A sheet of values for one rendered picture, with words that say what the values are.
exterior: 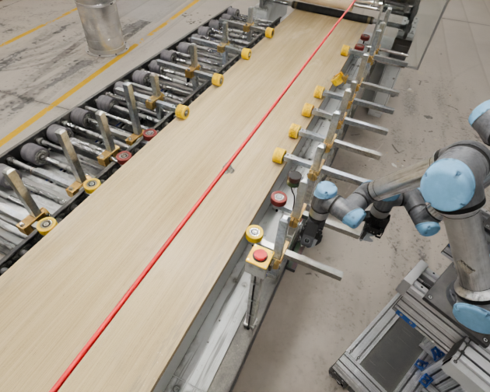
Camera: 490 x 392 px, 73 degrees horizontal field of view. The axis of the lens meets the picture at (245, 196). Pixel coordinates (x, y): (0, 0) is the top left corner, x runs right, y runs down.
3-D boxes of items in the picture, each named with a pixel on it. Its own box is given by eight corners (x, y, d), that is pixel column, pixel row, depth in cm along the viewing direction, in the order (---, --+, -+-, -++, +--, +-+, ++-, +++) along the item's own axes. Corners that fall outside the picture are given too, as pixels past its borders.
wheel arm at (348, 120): (386, 132, 200) (389, 127, 197) (386, 136, 198) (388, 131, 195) (307, 110, 213) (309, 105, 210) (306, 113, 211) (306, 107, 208)
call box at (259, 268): (272, 264, 110) (274, 251, 104) (264, 281, 106) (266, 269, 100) (253, 256, 112) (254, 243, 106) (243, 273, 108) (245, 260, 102)
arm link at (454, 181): (518, 310, 98) (487, 140, 81) (502, 347, 91) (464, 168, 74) (471, 299, 108) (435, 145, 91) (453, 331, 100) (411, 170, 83)
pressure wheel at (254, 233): (257, 236, 160) (259, 222, 152) (264, 250, 155) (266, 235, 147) (242, 241, 158) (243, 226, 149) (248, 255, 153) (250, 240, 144)
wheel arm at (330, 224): (358, 236, 160) (361, 230, 157) (357, 240, 158) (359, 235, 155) (274, 204, 171) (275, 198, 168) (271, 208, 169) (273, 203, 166)
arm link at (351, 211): (375, 203, 116) (348, 187, 121) (358, 220, 111) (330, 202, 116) (367, 217, 122) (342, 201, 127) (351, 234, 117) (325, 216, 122)
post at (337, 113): (321, 176, 206) (341, 110, 171) (320, 180, 204) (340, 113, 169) (316, 175, 207) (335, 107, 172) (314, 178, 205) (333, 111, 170)
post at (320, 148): (308, 208, 194) (327, 143, 159) (306, 212, 192) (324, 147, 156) (302, 206, 195) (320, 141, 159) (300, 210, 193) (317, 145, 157)
